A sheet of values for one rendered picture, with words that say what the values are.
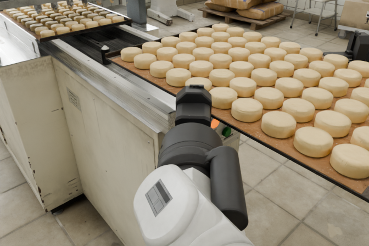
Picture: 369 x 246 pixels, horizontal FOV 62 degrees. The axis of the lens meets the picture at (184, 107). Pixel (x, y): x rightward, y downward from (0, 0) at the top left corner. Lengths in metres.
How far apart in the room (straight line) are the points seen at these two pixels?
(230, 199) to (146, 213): 0.08
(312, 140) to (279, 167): 1.55
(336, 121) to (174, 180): 0.29
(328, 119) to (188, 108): 0.21
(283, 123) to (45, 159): 1.20
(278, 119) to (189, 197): 0.25
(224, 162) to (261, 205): 1.42
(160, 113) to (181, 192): 0.46
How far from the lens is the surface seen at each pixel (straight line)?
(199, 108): 0.45
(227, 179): 0.33
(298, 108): 0.53
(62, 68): 1.24
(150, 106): 0.75
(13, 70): 1.30
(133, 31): 1.31
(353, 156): 0.45
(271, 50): 0.76
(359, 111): 0.56
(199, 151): 0.37
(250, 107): 0.51
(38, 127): 1.42
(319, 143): 0.45
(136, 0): 1.59
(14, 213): 1.89
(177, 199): 0.28
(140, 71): 0.68
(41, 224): 1.77
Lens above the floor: 1.28
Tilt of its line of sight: 31 degrees down
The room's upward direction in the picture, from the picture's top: straight up
